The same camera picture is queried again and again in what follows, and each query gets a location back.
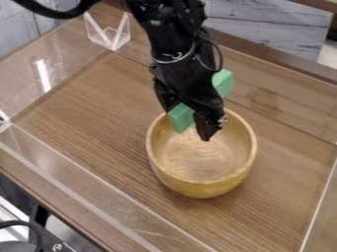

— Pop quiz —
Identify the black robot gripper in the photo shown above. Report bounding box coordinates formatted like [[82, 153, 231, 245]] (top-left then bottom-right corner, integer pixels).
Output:
[[148, 42, 227, 142]]

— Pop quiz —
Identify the green rectangular block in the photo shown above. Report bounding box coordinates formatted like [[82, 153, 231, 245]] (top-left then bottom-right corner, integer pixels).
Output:
[[167, 69, 233, 134]]

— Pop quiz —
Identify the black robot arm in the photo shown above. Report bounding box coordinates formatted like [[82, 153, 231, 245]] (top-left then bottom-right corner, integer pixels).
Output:
[[126, 0, 225, 141]]

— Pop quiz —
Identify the brown wooden bowl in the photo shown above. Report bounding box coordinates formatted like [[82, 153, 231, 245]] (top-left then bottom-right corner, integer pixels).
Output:
[[146, 109, 258, 199]]

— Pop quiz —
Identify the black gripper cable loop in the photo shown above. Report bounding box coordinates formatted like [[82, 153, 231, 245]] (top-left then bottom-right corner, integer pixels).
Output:
[[193, 29, 223, 73]]

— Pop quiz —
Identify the clear acrylic corner bracket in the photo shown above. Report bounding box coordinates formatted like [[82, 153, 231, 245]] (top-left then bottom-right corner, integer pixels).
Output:
[[84, 12, 130, 51]]

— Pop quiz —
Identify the black arm cable top left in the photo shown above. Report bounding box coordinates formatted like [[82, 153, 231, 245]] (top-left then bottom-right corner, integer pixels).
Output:
[[12, 0, 100, 20]]

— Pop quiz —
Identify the black table leg frame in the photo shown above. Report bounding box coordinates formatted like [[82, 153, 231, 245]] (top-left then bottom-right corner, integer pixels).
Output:
[[29, 205, 75, 252]]

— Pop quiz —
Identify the black cable under table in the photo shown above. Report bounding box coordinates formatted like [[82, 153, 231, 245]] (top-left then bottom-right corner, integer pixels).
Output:
[[0, 220, 44, 252]]

